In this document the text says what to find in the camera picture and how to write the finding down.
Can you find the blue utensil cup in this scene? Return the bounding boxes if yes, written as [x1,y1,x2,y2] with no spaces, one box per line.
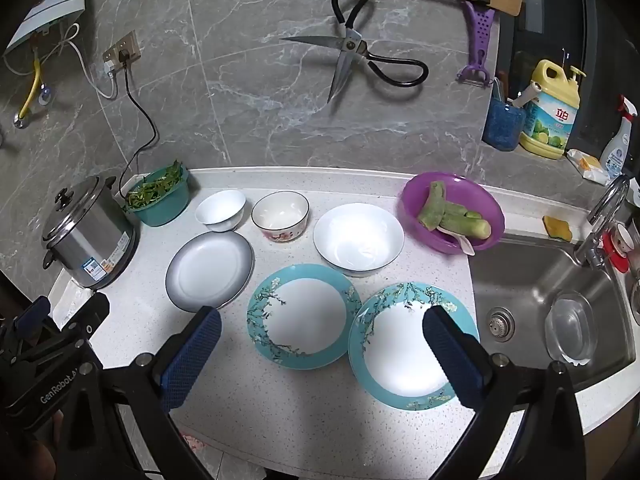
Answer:
[481,95,527,152]

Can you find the chrome faucet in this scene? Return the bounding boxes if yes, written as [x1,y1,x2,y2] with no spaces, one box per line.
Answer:
[574,175,632,267]

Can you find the stainless steel sink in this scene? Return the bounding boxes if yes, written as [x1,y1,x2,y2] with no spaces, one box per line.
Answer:
[470,237,640,391]

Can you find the red plastic holder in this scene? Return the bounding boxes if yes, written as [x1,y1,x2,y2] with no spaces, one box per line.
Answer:
[602,230,632,273]

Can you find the wall power socket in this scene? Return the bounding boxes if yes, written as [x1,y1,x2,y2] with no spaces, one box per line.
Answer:
[102,30,142,68]

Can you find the grey rimmed plate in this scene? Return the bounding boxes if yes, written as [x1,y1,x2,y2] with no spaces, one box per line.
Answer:
[165,231,255,313]

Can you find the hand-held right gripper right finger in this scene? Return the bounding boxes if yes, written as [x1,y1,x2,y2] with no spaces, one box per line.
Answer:
[422,306,586,480]

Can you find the black handled scissors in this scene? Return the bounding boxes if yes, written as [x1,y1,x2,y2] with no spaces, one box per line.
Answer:
[280,0,430,105]

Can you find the white spoon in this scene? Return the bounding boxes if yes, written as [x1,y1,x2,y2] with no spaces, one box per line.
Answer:
[437,225,476,256]

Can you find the teal plastic basin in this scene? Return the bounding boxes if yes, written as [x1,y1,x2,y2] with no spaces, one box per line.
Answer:
[124,164,192,227]

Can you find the clear glass bowl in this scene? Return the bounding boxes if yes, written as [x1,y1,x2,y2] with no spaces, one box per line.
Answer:
[544,290,599,363]

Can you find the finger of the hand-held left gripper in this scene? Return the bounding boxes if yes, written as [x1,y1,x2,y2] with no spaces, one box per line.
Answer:
[12,296,52,333]
[50,294,110,348]

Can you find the large white bowl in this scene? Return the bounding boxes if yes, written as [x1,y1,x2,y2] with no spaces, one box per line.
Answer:
[313,203,405,277]

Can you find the yellow detergent bottle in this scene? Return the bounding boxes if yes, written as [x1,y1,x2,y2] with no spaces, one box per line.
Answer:
[519,59,587,161]

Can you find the small white bowl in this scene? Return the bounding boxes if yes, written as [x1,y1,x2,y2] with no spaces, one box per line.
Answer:
[195,190,247,233]

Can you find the yellow scouring sponge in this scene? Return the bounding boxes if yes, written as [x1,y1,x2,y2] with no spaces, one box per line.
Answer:
[543,215,576,242]

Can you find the yellow gas hose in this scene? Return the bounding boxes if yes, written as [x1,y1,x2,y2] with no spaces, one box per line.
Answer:
[15,55,43,121]

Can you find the pale green gourd piece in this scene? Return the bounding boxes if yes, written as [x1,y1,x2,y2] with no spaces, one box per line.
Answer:
[442,201,493,240]

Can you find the packaged yellow sponge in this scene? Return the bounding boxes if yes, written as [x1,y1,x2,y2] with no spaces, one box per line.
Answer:
[566,149,608,183]

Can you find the white cloth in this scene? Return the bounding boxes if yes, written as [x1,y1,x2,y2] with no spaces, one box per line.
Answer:
[47,267,126,326]

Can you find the stainless steel rice cooker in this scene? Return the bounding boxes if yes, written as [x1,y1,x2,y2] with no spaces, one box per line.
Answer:
[41,175,141,291]

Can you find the purple plastic basin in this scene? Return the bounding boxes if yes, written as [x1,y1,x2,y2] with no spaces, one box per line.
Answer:
[398,172,506,256]

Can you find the leafy greens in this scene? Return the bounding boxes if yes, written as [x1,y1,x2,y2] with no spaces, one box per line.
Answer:
[125,160,183,208]

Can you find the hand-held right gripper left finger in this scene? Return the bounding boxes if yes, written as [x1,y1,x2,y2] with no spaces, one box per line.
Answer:
[65,305,223,480]

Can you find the floral print bowl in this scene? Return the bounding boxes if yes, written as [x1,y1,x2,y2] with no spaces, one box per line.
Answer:
[251,191,311,243]

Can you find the black power cable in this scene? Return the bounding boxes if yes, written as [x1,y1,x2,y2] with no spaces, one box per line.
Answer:
[117,50,160,196]

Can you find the teal floral plate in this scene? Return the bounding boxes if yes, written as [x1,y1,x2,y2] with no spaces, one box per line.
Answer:
[246,263,362,371]
[348,282,480,411]

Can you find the white handled utensil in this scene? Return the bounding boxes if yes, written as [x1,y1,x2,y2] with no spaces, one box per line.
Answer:
[512,85,543,109]

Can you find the white spray bottle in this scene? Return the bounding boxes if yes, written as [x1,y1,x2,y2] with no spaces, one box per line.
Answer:
[599,94,640,181]

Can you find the white water heater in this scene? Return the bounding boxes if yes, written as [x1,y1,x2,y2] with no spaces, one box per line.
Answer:
[5,0,87,51]

